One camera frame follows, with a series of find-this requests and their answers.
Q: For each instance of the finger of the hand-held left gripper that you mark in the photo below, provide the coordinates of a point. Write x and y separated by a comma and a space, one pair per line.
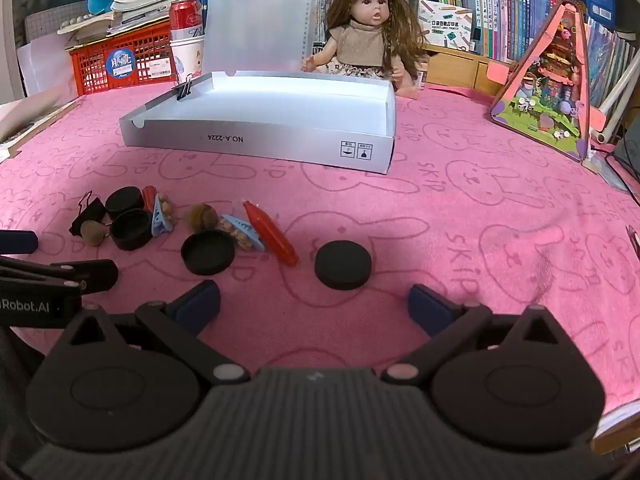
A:
17, 242
95, 275

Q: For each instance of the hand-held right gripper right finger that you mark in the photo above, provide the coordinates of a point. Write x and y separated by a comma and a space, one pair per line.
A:
429, 307

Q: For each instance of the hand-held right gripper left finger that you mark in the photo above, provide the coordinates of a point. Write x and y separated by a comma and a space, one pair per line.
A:
197, 305

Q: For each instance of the small brown nut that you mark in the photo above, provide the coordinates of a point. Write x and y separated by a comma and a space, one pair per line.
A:
92, 232

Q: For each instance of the black round cap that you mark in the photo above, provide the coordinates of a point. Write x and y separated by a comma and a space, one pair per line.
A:
124, 200
131, 230
343, 265
207, 254

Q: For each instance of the large black binder clip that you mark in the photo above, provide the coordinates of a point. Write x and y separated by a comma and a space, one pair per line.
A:
87, 212

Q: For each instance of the blue clip with bear print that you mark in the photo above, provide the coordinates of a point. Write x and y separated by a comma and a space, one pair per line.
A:
242, 232

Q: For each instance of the blue clip with beads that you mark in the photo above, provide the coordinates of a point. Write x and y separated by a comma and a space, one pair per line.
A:
161, 217

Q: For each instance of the brown walnut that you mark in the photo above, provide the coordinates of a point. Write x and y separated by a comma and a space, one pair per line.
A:
202, 217

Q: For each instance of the short red plastic piece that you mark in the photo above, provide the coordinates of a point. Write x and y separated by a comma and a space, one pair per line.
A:
149, 197

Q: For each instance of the long red marker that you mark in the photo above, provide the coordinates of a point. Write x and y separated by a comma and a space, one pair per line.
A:
267, 232

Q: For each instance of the pink printed blanket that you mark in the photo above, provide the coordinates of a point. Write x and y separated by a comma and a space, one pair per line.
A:
450, 200

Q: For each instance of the white plastic sheet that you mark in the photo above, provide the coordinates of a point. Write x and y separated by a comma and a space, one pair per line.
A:
45, 65

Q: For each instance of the red plastic basket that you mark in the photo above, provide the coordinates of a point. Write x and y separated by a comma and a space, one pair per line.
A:
120, 65

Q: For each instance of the small black binder clip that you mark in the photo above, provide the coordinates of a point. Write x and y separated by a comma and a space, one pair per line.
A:
183, 89

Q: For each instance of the white paper cup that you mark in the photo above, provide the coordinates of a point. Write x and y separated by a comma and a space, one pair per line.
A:
187, 57

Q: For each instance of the wooden desk organizer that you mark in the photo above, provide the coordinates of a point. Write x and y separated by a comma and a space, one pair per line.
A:
465, 72

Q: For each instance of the triangular miniature house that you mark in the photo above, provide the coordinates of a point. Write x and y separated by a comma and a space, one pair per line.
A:
550, 100

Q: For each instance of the dark bag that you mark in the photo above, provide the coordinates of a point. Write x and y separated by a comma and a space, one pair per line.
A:
629, 150

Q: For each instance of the red drink can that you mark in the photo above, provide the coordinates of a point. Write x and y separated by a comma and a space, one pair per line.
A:
186, 15

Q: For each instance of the brown-haired doll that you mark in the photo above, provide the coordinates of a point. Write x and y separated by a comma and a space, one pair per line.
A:
367, 35

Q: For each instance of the white illustrated cardboard box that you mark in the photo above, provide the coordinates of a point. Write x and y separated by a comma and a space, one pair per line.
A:
445, 25

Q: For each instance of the white tubes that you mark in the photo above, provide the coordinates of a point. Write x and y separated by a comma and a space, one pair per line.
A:
617, 95

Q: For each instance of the translucent clipboard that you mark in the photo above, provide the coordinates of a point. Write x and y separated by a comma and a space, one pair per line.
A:
255, 15

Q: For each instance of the row of blue books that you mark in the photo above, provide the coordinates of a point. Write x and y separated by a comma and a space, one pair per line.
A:
520, 15

